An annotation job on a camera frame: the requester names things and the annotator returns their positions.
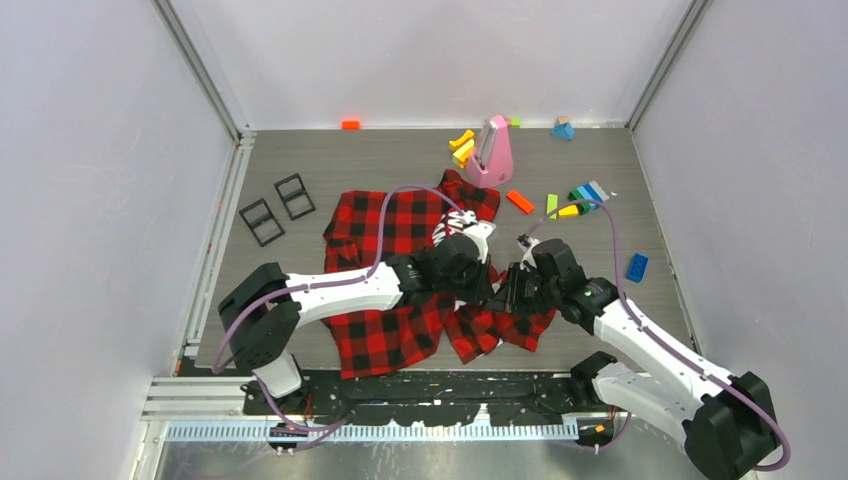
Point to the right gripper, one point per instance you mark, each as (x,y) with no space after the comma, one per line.
(508,298)

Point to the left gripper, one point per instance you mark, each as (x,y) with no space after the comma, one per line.
(482,289)

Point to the red black plaid shirt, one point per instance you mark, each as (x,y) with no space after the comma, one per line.
(369,227)

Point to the black display box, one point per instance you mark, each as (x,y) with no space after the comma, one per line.
(294,196)
(263,225)

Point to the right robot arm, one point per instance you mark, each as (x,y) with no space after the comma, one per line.
(725,423)

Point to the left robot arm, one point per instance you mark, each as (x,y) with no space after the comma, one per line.
(262,313)

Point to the orange red brick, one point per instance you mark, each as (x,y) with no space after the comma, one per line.
(520,202)

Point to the pink metronome box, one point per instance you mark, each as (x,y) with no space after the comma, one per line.
(491,162)

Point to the green yellow small bricks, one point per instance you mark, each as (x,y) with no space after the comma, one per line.
(554,211)

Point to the yellow toy blocks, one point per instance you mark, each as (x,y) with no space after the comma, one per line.
(462,148)

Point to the blue lego brick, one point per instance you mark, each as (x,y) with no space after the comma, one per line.
(637,268)

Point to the stacked colourful bricks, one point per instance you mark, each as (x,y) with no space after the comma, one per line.
(591,190)

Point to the blue wooden block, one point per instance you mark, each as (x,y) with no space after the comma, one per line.
(563,129)

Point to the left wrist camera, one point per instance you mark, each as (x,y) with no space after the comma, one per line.
(480,233)

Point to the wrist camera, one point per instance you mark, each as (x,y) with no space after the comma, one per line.
(527,243)
(480,233)

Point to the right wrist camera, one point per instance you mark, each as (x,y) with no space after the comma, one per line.
(527,243)

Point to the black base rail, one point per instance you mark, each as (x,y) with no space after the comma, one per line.
(433,398)

